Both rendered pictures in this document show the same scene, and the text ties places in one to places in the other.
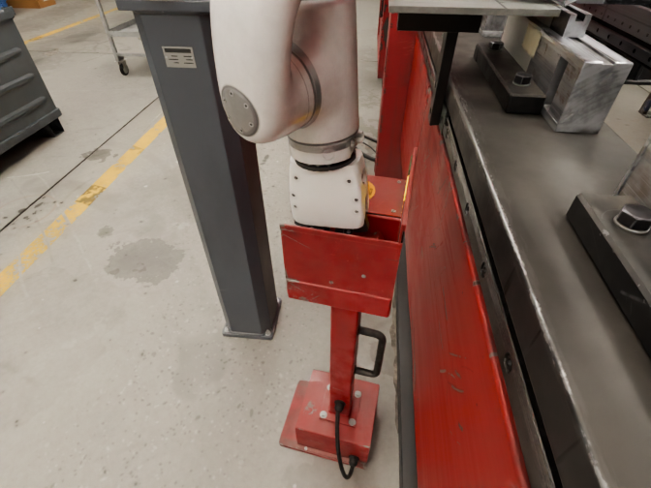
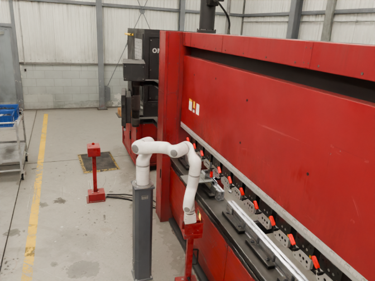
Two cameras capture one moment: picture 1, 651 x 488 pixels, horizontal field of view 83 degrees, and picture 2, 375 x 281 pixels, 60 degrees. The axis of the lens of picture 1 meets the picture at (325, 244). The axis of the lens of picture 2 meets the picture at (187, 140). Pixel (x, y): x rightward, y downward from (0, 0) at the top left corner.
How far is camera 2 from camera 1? 2.35 m
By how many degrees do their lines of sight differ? 33
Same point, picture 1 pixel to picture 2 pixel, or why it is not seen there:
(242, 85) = (188, 207)
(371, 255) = (198, 226)
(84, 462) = not seen: outside the picture
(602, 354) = (227, 225)
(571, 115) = (219, 198)
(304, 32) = not seen: hidden behind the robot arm
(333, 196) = (192, 218)
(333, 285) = (192, 233)
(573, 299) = (224, 222)
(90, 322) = not seen: outside the picture
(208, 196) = (143, 228)
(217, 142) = (148, 213)
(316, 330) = (166, 272)
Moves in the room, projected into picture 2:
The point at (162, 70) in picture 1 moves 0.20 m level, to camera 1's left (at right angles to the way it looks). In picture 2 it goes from (140, 200) to (117, 204)
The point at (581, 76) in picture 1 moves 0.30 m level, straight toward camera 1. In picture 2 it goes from (219, 193) to (217, 211)
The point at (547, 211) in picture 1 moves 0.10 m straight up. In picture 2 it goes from (220, 213) to (221, 203)
